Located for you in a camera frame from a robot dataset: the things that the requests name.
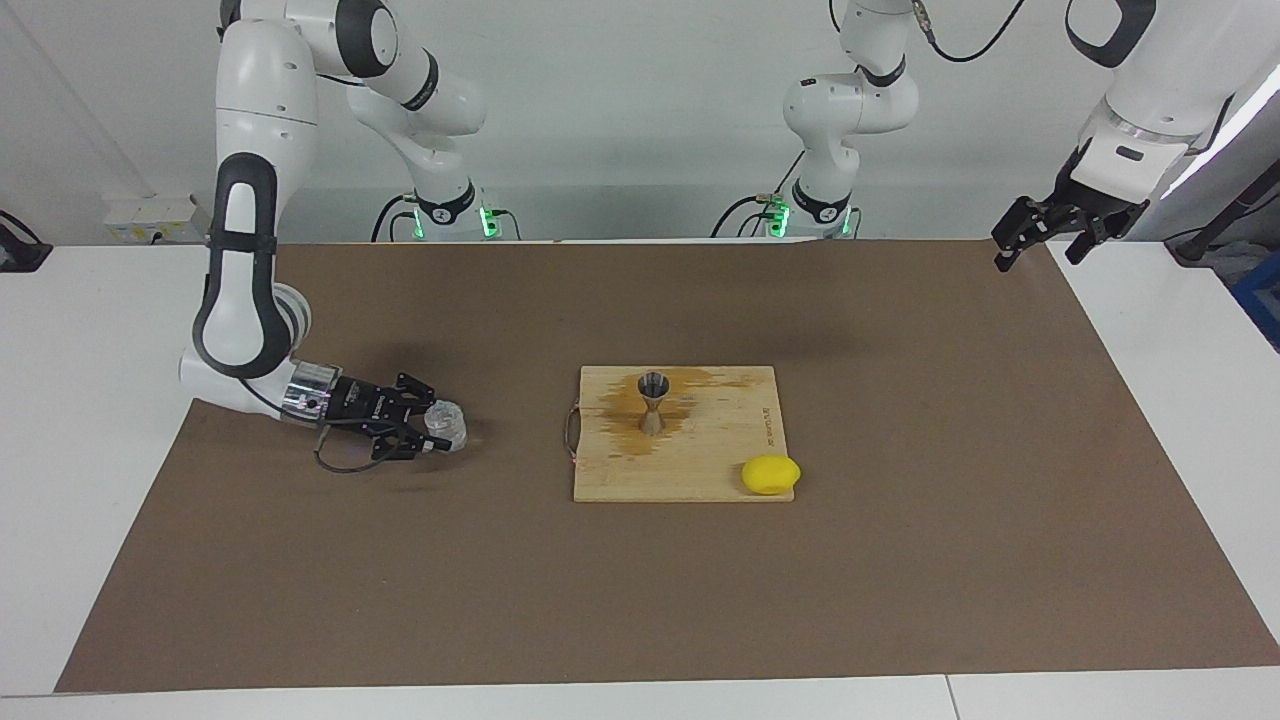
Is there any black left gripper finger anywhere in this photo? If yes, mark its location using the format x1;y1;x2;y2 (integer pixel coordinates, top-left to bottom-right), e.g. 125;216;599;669
1064;215;1116;265
993;197;1056;272

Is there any clear glass cup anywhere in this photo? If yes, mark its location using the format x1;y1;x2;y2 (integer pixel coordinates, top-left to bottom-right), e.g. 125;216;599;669
423;400;469;453

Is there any steel double jigger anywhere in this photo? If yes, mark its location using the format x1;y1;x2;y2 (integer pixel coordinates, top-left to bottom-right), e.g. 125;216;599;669
637;370;673;437

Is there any black stand pole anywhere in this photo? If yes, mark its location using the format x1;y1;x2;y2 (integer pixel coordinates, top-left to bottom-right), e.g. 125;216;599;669
1165;158;1280;267

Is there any brown paper table mat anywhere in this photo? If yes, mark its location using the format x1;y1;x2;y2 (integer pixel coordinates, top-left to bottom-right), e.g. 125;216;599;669
55;238;1280;694

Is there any blue box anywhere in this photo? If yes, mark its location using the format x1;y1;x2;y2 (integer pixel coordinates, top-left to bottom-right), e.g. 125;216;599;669
1228;250;1280;353

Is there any bright white light strip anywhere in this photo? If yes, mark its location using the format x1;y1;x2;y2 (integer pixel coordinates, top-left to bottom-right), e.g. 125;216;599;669
1165;85;1280;196

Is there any wooden cutting board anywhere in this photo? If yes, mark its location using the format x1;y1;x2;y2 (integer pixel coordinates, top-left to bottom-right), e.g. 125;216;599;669
563;365;797;504

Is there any yellow lemon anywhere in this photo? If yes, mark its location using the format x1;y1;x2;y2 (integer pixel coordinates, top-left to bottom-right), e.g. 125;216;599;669
741;454;802;497

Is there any black clamp base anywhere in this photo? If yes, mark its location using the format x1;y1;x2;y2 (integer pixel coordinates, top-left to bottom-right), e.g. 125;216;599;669
0;210;53;273

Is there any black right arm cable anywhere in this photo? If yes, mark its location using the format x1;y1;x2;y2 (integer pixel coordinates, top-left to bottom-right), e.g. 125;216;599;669
238;375;401;474

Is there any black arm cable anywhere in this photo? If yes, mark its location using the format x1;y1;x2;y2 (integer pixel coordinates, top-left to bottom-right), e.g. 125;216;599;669
905;0;1026;64
238;375;401;474

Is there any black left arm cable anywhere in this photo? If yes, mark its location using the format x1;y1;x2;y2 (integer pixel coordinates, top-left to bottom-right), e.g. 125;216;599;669
905;0;1026;64

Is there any black right base cable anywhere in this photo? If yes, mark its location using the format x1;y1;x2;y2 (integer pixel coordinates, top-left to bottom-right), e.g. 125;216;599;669
370;193;421;244

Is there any black base cable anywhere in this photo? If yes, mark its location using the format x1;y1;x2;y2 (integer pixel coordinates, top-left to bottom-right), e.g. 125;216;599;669
370;193;421;244
710;148;807;239

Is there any white wall socket box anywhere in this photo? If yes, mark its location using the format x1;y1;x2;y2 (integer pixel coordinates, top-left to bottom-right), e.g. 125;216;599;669
103;195;211;244

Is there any black left base cable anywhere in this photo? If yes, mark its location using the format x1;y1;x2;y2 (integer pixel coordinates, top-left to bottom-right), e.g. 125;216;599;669
710;148;807;239

